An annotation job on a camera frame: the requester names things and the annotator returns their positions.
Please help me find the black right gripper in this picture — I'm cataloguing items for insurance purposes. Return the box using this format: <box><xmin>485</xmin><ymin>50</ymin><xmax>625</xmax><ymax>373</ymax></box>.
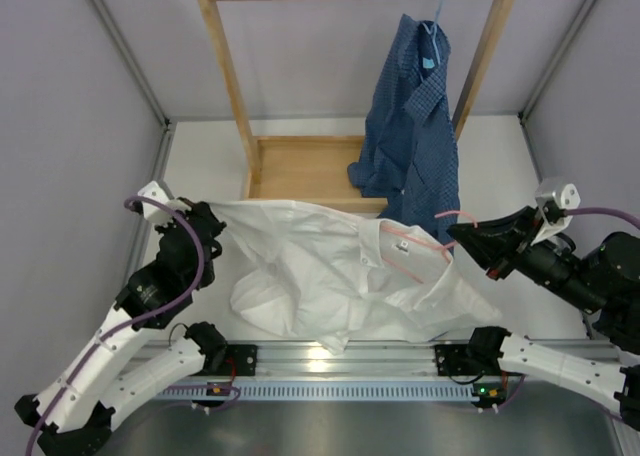
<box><xmin>446</xmin><ymin>207</ymin><xmax>606</xmax><ymax>316</ymax></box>

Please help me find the pink wire hanger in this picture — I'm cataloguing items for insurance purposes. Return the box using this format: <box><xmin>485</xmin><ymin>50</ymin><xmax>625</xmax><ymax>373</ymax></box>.
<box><xmin>380</xmin><ymin>210</ymin><xmax>479</xmax><ymax>264</ymax></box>

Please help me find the white shirt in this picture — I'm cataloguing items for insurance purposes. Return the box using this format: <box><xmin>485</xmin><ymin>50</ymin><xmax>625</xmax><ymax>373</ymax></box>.
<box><xmin>211</xmin><ymin>200</ymin><xmax>501</xmax><ymax>353</ymax></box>

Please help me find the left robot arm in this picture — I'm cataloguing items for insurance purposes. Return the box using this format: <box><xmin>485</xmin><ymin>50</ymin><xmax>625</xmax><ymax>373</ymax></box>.
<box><xmin>15</xmin><ymin>196</ymin><xmax>227</xmax><ymax>455</ymax></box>

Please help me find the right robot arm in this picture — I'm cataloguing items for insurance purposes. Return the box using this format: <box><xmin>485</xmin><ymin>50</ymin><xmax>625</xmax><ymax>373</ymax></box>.
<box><xmin>447</xmin><ymin>203</ymin><xmax>639</xmax><ymax>429</ymax></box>

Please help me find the blue checkered shirt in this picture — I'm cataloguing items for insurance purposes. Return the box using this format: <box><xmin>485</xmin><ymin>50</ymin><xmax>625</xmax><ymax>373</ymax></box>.
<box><xmin>347</xmin><ymin>15</ymin><xmax>460</xmax><ymax>245</ymax></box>

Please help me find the wooden clothes rack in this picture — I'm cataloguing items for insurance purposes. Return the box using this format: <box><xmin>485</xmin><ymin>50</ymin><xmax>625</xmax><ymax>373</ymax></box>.
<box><xmin>197</xmin><ymin>0</ymin><xmax>515</xmax><ymax>213</ymax></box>

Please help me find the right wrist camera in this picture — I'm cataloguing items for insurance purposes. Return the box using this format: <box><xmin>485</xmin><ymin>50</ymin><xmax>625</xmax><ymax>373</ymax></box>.
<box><xmin>532</xmin><ymin>177</ymin><xmax>581</xmax><ymax>245</ymax></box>

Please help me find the left aluminium frame post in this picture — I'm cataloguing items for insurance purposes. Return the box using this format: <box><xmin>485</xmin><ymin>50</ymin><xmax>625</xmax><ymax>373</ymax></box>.
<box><xmin>74</xmin><ymin>0</ymin><xmax>176</xmax><ymax>227</ymax></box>

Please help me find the aluminium frame post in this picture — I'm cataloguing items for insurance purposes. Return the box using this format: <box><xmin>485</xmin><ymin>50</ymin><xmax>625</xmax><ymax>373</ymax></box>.
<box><xmin>519</xmin><ymin>0</ymin><xmax>615</xmax><ymax>207</ymax></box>
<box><xmin>74</xmin><ymin>0</ymin><xmax>176</xmax><ymax>227</ymax></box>

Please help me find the aluminium mounting rail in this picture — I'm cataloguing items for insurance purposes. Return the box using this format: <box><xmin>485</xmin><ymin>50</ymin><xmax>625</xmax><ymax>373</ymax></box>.
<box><xmin>144</xmin><ymin>338</ymin><xmax>621</xmax><ymax>380</ymax></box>

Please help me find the slotted cable duct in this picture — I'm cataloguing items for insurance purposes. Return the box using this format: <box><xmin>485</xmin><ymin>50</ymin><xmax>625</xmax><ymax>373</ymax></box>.
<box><xmin>155</xmin><ymin>380</ymin><xmax>499</xmax><ymax>402</ymax></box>

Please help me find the blue wire hanger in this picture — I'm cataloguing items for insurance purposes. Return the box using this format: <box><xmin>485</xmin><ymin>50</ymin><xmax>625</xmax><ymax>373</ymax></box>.
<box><xmin>423</xmin><ymin>0</ymin><xmax>444</xmax><ymax>68</ymax></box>

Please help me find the right aluminium frame post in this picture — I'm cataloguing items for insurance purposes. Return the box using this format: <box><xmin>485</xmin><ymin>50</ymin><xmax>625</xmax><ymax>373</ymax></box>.
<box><xmin>519</xmin><ymin>0</ymin><xmax>615</xmax><ymax>207</ymax></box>

